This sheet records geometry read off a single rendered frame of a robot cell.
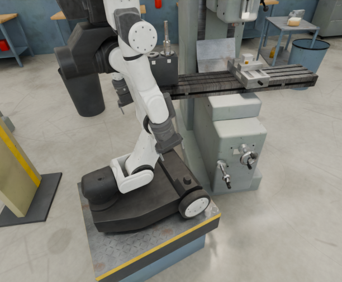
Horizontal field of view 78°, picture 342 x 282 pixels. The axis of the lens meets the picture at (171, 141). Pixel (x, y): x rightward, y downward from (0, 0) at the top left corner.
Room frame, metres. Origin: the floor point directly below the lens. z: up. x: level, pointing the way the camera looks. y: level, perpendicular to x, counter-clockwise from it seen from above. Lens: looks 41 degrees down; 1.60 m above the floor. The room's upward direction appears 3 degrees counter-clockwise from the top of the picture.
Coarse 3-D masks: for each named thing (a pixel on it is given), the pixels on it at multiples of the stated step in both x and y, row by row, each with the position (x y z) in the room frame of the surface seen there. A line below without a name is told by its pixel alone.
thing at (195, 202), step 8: (192, 192) 0.71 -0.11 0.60; (200, 192) 0.71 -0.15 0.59; (184, 200) 0.68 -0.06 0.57; (192, 200) 0.67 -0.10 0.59; (200, 200) 0.70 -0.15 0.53; (208, 200) 0.71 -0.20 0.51; (184, 208) 0.65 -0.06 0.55; (192, 208) 0.68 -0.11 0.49; (200, 208) 0.70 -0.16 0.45; (184, 216) 0.64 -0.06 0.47; (192, 216) 0.67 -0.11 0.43
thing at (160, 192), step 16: (160, 160) 0.99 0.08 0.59; (176, 160) 0.98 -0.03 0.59; (96, 176) 0.74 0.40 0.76; (112, 176) 0.74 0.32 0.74; (160, 176) 0.87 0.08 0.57; (176, 176) 0.84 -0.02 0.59; (192, 176) 0.83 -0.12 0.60; (96, 192) 0.67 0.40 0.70; (112, 192) 0.70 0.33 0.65; (128, 192) 0.76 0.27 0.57; (144, 192) 0.75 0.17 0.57; (160, 192) 0.75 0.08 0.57; (176, 192) 0.74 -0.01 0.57; (96, 208) 0.65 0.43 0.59; (112, 208) 0.66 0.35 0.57; (128, 208) 0.65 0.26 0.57; (144, 208) 0.65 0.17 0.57; (160, 208) 0.65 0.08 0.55; (176, 208) 0.69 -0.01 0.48; (96, 224) 0.58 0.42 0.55; (112, 224) 0.59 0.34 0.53; (128, 224) 0.59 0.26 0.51; (144, 224) 0.61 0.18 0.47
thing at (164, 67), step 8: (152, 56) 1.37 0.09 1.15; (160, 56) 1.40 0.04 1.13; (168, 56) 1.38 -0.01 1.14; (176, 56) 1.38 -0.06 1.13; (152, 64) 1.35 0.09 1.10; (160, 64) 1.36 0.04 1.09; (168, 64) 1.36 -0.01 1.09; (176, 64) 1.37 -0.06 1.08; (152, 72) 1.35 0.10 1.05; (160, 72) 1.36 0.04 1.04; (168, 72) 1.36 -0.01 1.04; (176, 72) 1.37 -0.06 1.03; (160, 80) 1.36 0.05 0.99; (168, 80) 1.36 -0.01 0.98; (176, 80) 1.37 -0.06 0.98
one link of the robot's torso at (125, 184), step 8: (112, 160) 0.87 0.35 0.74; (120, 160) 0.88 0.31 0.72; (112, 168) 0.80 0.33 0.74; (120, 168) 0.79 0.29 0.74; (120, 176) 0.74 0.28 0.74; (128, 176) 0.74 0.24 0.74; (136, 176) 0.75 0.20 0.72; (144, 176) 0.76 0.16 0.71; (152, 176) 0.78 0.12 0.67; (120, 184) 0.71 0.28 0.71; (128, 184) 0.72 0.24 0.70; (136, 184) 0.74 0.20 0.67; (144, 184) 0.75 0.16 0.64
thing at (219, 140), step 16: (208, 128) 1.26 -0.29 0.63; (224, 128) 1.10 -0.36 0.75; (240, 128) 1.09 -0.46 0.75; (256, 128) 1.08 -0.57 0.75; (208, 144) 1.22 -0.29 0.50; (224, 144) 1.01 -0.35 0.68; (240, 144) 1.02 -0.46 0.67; (256, 144) 1.03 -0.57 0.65; (208, 160) 1.18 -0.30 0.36; (224, 160) 1.01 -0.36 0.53; (208, 176) 1.14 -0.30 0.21; (240, 176) 1.03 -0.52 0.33
